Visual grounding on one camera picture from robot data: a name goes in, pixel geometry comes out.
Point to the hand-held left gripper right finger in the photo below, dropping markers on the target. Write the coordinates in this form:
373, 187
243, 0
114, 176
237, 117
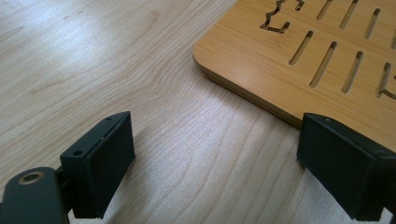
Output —
342, 161

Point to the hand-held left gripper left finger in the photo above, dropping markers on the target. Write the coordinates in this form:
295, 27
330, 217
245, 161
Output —
93, 168

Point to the slotted bamboo board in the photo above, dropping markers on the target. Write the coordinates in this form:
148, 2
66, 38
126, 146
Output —
249, 56

